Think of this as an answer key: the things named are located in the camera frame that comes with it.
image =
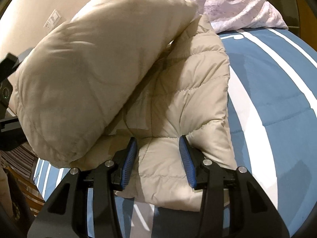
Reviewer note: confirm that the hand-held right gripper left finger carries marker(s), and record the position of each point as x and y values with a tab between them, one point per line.
128	164

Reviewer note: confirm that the brown striped cloth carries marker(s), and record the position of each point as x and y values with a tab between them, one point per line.
22	159

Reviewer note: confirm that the white wall switch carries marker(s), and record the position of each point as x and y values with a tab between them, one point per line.
52	19

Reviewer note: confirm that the beige quilted puffer jacket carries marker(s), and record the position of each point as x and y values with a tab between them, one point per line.
185	91

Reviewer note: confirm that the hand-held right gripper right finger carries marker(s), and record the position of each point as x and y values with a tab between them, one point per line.
187	161

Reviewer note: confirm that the blue white striped bed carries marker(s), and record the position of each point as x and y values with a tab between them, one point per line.
272	91

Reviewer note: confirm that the pale floral duvet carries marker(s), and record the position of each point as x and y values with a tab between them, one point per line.
235	5

